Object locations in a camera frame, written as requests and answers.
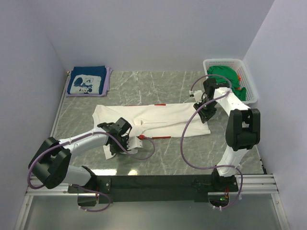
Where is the white t-shirt red print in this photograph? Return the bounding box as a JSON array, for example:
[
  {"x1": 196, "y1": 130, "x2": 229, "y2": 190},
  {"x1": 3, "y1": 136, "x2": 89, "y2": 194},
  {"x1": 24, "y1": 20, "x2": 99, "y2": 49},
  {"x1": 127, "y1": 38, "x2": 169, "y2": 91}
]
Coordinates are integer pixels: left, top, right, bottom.
[{"x1": 92, "y1": 102, "x2": 212, "y2": 161}]

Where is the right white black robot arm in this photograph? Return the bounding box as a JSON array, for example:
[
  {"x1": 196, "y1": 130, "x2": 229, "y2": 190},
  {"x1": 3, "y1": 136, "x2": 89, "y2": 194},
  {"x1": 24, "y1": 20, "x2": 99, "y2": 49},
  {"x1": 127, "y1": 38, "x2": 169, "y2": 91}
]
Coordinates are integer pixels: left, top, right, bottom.
[{"x1": 189, "y1": 78, "x2": 260, "y2": 191}]

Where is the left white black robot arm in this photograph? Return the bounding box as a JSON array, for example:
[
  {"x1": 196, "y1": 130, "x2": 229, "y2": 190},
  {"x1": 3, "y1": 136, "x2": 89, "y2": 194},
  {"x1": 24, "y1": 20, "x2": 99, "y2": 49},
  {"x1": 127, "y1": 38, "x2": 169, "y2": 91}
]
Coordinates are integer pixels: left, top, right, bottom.
[{"x1": 27, "y1": 117, "x2": 132, "y2": 189}]

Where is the green t-shirt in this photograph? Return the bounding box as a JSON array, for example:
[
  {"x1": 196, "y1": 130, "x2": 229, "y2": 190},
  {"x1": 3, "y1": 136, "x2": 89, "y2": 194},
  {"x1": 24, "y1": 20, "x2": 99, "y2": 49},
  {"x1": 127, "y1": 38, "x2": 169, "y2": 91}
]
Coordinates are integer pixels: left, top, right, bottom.
[{"x1": 207, "y1": 65, "x2": 247, "y2": 101}]

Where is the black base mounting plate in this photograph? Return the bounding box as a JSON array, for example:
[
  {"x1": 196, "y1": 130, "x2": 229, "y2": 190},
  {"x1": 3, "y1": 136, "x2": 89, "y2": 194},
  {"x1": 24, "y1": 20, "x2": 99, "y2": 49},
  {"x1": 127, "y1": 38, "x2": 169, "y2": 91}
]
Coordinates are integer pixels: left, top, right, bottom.
[{"x1": 68, "y1": 174, "x2": 239, "y2": 206}]

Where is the white plastic basket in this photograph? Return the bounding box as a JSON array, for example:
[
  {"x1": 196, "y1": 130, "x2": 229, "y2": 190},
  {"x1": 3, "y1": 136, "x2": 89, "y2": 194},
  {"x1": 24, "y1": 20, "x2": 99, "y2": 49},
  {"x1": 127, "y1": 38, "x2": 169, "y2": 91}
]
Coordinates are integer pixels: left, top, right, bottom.
[{"x1": 203, "y1": 58, "x2": 258, "y2": 104}]

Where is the folded lilac t-shirt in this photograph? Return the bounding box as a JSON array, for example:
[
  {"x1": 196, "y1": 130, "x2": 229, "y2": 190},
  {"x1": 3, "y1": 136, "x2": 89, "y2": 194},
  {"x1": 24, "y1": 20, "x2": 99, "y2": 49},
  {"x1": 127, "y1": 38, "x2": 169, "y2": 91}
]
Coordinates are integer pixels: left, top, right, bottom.
[{"x1": 65, "y1": 66, "x2": 113, "y2": 98}]

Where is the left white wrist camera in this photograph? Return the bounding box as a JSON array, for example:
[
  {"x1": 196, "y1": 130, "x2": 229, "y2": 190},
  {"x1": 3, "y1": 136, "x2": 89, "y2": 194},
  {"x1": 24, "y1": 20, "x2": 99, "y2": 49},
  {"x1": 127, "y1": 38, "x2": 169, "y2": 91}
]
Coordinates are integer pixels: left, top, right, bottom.
[{"x1": 127, "y1": 137, "x2": 143, "y2": 154}]

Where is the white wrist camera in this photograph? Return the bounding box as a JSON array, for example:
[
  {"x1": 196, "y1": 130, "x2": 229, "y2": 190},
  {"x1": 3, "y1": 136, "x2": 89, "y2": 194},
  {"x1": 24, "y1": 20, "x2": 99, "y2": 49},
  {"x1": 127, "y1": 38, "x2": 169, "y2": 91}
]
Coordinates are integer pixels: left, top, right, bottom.
[
  {"x1": 127, "y1": 137, "x2": 143, "y2": 154},
  {"x1": 189, "y1": 90, "x2": 203, "y2": 104}
]

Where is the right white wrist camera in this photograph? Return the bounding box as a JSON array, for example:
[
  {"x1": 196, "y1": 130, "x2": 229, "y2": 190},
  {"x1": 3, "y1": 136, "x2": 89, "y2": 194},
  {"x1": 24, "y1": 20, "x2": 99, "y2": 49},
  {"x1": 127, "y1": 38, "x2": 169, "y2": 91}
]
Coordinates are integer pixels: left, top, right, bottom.
[{"x1": 189, "y1": 90, "x2": 203, "y2": 104}]

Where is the aluminium extrusion rail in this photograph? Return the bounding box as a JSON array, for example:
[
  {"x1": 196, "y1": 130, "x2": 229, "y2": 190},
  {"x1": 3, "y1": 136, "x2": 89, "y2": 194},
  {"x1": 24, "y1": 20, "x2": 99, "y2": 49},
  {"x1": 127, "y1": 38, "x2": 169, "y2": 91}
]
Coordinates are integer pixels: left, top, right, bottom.
[{"x1": 25, "y1": 174, "x2": 279, "y2": 196}]

